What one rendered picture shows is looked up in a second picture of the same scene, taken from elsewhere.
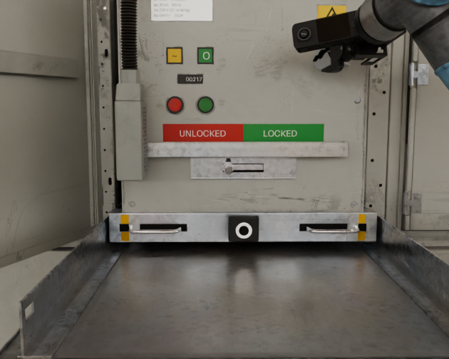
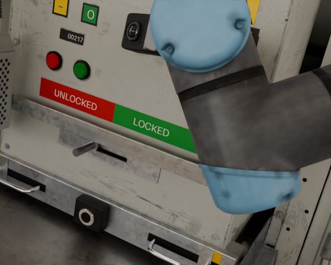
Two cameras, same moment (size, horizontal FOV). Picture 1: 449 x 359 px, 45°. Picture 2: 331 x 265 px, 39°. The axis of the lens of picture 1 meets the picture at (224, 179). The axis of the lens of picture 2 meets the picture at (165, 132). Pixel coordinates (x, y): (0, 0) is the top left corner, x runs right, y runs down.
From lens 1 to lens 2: 0.62 m
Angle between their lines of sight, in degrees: 25
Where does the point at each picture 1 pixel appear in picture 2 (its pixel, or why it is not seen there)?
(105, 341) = not seen: outside the picture
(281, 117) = (156, 109)
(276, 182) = (137, 179)
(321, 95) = not seen: hidden behind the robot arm
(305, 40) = (130, 41)
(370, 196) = (290, 218)
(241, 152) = (94, 137)
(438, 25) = (192, 102)
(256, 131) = (127, 116)
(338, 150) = (196, 174)
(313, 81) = not seen: hidden behind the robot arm
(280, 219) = (131, 220)
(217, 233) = (70, 206)
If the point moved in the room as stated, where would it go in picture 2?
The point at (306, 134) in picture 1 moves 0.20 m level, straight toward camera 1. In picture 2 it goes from (179, 139) to (92, 170)
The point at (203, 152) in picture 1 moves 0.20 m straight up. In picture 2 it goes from (60, 123) to (74, 5)
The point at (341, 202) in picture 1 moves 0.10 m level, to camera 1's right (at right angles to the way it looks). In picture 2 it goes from (201, 228) to (258, 254)
